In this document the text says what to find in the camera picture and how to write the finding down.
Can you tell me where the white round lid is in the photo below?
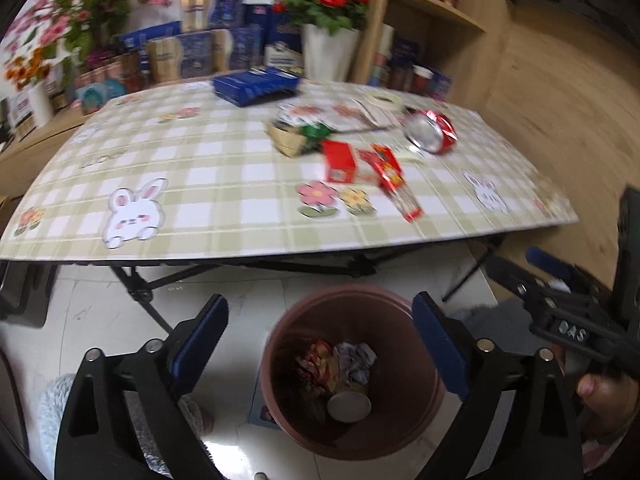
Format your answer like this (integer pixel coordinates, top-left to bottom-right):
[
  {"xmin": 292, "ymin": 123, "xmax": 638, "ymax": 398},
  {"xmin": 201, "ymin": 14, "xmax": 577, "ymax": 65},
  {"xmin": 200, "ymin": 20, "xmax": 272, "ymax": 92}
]
[{"xmin": 361, "ymin": 91, "xmax": 405, "ymax": 116}]

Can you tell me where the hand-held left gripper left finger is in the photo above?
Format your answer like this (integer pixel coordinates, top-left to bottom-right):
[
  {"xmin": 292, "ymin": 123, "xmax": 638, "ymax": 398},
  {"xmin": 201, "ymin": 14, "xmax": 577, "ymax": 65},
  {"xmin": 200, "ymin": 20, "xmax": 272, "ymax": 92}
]
[{"xmin": 54, "ymin": 294, "xmax": 230, "ymax": 480}]

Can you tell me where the low wooden cabinet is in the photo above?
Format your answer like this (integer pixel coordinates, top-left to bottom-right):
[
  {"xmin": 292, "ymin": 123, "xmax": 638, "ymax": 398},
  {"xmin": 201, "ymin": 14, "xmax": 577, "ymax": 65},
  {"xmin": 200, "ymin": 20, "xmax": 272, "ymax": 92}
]
[{"xmin": 0, "ymin": 105, "xmax": 101, "ymax": 196}]

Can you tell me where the crushed red can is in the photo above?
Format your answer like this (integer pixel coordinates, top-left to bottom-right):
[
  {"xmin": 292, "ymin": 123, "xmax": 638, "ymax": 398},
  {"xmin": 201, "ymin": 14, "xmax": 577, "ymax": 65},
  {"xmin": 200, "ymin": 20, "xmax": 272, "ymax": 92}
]
[{"xmin": 404, "ymin": 109, "xmax": 458, "ymax": 155}]

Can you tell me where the crumpled red yellow wrapper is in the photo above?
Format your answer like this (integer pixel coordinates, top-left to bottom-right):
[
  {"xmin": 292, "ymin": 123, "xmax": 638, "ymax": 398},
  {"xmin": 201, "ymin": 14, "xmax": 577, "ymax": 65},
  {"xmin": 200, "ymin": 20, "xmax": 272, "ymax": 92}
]
[{"xmin": 297, "ymin": 340, "xmax": 341, "ymax": 396}]

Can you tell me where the small red carton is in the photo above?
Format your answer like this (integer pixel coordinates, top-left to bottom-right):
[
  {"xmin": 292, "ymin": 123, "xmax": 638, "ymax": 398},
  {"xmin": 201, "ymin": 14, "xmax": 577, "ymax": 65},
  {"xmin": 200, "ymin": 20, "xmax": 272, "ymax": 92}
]
[{"xmin": 321, "ymin": 140, "xmax": 362, "ymax": 184}]

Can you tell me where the orange flower bouquet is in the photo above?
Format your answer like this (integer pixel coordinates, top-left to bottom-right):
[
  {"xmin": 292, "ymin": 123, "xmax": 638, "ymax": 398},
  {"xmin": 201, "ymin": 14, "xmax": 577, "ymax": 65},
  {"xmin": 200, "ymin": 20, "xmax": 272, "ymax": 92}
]
[{"xmin": 4, "ymin": 47, "xmax": 56, "ymax": 128}]

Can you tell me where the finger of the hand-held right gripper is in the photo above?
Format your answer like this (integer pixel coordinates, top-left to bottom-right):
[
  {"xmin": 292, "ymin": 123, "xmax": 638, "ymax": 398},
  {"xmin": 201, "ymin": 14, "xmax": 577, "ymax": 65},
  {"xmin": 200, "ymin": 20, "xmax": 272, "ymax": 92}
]
[
  {"xmin": 525, "ymin": 246, "xmax": 583, "ymax": 292},
  {"xmin": 486, "ymin": 254, "xmax": 551, "ymax": 307}
]

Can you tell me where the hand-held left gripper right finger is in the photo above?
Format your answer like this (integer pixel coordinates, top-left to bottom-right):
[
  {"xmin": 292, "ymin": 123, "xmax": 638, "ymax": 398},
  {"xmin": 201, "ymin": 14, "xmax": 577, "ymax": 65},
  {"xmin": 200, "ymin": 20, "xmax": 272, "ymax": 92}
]
[{"xmin": 411, "ymin": 292, "xmax": 585, "ymax": 480}]

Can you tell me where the crumpled white purple wrapper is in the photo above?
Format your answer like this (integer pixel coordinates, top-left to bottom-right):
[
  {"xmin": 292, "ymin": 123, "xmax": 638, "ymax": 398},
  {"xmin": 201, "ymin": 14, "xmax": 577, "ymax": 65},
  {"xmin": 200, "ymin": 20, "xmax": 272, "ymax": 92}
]
[{"xmin": 334, "ymin": 342, "xmax": 378, "ymax": 386}]

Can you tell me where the checked bunny tablecloth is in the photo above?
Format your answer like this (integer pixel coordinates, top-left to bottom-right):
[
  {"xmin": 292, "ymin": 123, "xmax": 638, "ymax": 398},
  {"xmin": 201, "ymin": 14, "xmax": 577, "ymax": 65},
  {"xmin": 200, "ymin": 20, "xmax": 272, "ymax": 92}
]
[{"xmin": 0, "ymin": 77, "xmax": 580, "ymax": 263}]

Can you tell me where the green red wrapper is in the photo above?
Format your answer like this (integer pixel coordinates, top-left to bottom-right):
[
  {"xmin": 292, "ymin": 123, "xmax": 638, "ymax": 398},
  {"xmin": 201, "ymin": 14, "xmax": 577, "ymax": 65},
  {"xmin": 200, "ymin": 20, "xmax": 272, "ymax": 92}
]
[{"xmin": 299, "ymin": 121, "xmax": 333, "ymax": 143}]

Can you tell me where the red paper cup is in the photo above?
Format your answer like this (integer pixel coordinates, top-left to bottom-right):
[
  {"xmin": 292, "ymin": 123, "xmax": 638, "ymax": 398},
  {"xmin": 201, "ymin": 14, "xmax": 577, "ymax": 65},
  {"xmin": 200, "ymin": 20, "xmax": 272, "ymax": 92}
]
[{"xmin": 412, "ymin": 65, "xmax": 435, "ymax": 95}]

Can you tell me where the stack of blue gift boxes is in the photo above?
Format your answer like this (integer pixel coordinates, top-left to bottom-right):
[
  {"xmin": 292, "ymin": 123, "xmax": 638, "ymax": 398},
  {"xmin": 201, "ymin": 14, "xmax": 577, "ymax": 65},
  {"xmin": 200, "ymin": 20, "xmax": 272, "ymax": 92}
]
[{"xmin": 120, "ymin": 0, "xmax": 306, "ymax": 83}]

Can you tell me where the teal round container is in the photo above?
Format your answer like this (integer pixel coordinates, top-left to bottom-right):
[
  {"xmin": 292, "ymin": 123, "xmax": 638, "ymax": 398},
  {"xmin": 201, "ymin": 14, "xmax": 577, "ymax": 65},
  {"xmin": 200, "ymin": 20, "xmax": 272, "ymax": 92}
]
[{"xmin": 75, "ymin": 82, "xmax": 126, "ymax": 113}]

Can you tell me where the black folding table frame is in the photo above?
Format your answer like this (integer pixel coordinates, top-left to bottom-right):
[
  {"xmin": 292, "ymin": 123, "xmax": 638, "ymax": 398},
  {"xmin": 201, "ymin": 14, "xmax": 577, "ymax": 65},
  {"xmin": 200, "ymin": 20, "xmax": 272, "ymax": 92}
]
[{"xmin": 0, "ymin": 237, "xmax": 506, "ymax": 333}]

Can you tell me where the white round paper cup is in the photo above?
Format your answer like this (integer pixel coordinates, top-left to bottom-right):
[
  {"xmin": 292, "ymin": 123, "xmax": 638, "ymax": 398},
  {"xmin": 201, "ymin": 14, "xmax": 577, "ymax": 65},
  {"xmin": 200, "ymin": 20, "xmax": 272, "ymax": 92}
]
[{"xmin": 326, "ymin": 391, "xmax": 373, "ymax": 423}]

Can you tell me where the long red snack wrapper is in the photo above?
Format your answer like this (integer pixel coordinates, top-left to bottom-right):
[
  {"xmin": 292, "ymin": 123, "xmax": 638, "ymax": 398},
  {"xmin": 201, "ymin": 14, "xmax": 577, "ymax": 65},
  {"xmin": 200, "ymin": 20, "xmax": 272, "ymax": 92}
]
[{"xmin": 357, "ymin": 144, "xmax": 425, "ymax": 223}]

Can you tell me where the brown plastic bin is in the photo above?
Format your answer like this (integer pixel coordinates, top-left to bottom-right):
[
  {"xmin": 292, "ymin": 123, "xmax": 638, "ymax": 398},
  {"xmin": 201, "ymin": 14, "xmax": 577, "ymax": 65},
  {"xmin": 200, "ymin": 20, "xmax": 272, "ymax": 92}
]
[{"xmin": 259, "ymin": 284, "xmax": 447, "ymax": 462}]

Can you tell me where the stack of pastel cups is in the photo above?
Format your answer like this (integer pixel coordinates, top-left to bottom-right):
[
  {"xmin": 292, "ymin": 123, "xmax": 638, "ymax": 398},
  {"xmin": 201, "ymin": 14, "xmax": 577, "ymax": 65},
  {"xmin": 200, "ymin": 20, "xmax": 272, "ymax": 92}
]
[{"xmin": 372, "ymin": 25, "xmax": 396, "ymax": 86}]

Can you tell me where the pink blossom plant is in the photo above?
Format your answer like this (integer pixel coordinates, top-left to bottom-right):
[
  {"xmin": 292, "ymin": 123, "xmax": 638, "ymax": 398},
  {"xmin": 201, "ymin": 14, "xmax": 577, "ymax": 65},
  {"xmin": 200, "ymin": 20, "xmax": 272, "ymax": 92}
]
[{"xmin": 0, "ymin": 0, "xmax": 173, "ymax": 76}]

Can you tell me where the white flower pot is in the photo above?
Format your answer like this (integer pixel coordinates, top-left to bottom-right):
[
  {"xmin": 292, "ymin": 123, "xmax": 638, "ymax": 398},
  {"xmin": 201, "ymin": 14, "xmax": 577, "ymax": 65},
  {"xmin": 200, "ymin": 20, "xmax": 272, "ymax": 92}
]
[{"xmin": 300, "ymin": 24, "xmax": 362, "ymax": 82}]

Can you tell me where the white blister card package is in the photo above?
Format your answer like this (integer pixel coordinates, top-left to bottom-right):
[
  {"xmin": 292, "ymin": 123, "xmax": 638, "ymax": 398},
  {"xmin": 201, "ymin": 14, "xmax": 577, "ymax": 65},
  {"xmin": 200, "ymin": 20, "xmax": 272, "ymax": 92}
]
[{"xmin": 274, "ymin": 100, "xmax": 406, "ymax": 136}]

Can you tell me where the blue packet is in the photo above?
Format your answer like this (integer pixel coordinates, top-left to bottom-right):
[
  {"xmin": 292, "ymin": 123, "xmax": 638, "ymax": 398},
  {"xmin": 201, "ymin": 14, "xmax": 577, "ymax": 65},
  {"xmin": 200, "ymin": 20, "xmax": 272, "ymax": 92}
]
[{"xmin": 212, "ymin": 66, "xmax": 301, "ymax": 107}]

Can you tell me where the person's right hand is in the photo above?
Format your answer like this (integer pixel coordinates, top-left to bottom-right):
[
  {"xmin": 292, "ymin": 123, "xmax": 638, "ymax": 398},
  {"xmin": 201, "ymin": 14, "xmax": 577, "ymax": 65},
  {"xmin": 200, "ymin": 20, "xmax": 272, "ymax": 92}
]
[{"xmin": 575, "ymin": 372, "xmax": 640, "ymax": 445}]

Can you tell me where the wooden shelf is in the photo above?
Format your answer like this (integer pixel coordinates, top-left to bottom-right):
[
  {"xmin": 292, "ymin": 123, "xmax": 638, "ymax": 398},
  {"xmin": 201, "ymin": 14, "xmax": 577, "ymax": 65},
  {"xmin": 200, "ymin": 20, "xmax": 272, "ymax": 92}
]
[{"xmin": 350, "ymin": 0, "xmax": 511, "ymax": 106}]

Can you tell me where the printed paper sheet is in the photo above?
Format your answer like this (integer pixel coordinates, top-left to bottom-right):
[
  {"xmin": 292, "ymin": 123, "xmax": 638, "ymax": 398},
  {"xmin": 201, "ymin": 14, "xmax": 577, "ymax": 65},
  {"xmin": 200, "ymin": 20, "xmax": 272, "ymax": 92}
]
[{"xmin": 247, "ymin": 385, "xmax": 281, "ymax": 428}]

